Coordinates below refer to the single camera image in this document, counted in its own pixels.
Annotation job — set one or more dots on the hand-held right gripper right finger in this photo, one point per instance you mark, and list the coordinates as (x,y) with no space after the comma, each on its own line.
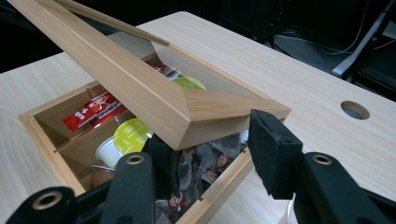
(274,155)

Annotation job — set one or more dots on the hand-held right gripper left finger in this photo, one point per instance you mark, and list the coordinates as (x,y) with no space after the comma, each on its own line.
(130,186)

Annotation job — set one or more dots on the wooden tea box glass lid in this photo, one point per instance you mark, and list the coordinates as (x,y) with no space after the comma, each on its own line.
(140,90)

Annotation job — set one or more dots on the brown coffee capsule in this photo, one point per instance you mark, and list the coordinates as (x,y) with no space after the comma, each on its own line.
(101,175)

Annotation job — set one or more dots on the yellow lid white capsule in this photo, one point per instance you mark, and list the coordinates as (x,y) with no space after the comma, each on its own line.
(132,135)
(190,83)

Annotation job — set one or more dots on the dark patterned sachets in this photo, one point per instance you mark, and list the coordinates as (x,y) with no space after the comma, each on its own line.
(214,161)

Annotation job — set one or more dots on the pile of red stick packets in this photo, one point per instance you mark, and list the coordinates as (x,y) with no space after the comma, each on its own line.
(93,112)

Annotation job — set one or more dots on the black folding chair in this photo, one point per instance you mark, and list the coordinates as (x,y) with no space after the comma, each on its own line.
(378,68)

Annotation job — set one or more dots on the black equipment cabinet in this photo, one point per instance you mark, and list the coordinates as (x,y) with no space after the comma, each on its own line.
(246,18)

